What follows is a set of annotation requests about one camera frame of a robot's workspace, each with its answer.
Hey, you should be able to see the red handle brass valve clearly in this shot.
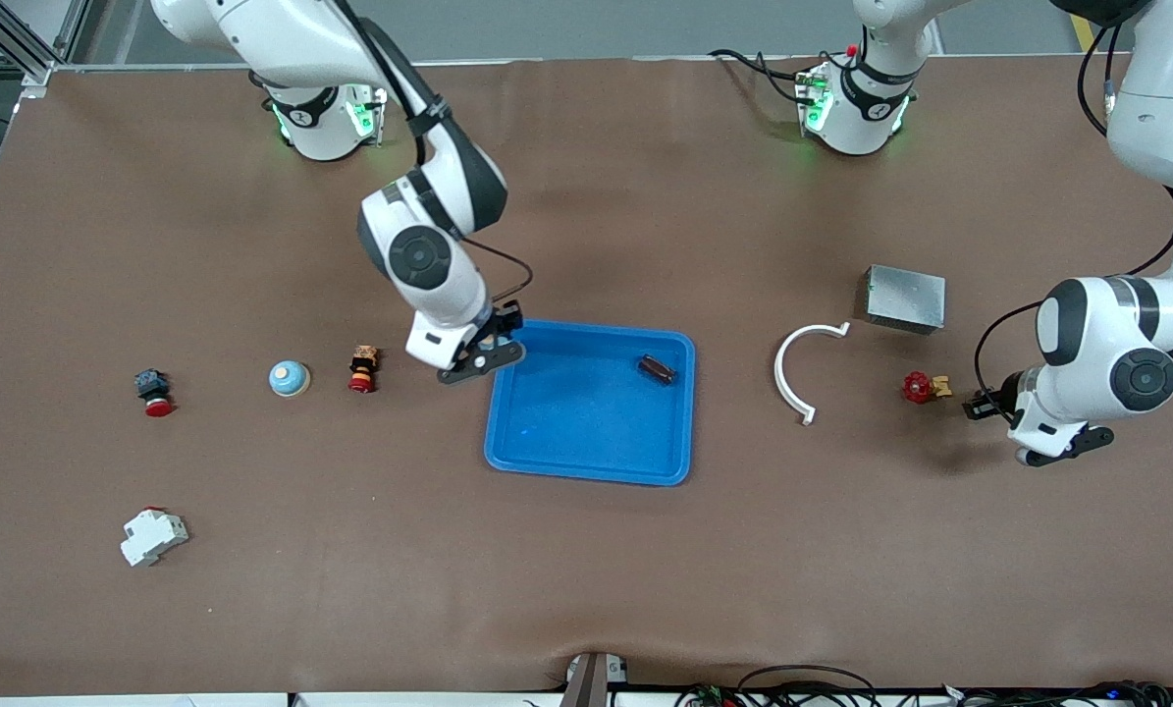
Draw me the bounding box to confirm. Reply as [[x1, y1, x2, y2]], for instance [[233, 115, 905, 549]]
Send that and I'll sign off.
[[901, 370, 953, 405]]

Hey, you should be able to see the brown table mat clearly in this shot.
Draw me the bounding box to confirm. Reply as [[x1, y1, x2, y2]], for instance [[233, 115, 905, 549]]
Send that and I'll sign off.
[[0, 54, 1173, 696]]

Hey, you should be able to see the grey metal bracket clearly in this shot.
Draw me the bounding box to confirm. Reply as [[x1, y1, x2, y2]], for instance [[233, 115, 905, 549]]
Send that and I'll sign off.
[[559, 652, 628, 707]]

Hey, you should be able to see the aluminium frame post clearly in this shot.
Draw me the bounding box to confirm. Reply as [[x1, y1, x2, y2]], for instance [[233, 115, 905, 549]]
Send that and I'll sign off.
[[0, 0, 86, 99]]

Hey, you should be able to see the black arm base cable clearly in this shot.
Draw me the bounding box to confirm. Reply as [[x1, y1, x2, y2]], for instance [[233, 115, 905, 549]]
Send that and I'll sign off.
[[709, 47, 813, 104]]

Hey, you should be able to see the grey metal box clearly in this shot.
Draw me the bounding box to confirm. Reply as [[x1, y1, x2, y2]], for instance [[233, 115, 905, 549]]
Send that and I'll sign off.
[[863, 264, 947, 336]]

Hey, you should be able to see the blue plastic tray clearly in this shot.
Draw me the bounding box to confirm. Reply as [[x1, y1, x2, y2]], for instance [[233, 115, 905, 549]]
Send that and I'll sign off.
[[484, 319, 697, 487]]

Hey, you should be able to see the white curved plastic strip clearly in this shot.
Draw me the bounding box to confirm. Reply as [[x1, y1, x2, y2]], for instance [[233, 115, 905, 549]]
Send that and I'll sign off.
[[773, 322, 852, 426]]

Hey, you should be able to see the white circuit breaker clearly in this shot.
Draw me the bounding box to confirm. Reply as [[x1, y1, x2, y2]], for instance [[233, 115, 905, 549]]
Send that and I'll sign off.
[[120, 508, 190, 569]]

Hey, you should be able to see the red orange emergency stop button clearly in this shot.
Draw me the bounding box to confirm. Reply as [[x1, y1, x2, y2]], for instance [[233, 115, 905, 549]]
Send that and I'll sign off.
[[347, 345, 382, 395]]

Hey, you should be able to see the red push button black body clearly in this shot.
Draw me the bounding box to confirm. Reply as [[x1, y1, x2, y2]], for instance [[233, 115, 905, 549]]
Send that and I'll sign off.
[[134, 368, 176, 418]]

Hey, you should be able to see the black cable bundle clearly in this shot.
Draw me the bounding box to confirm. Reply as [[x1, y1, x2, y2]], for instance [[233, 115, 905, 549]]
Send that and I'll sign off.
[[674, 665, 1173, 707]]

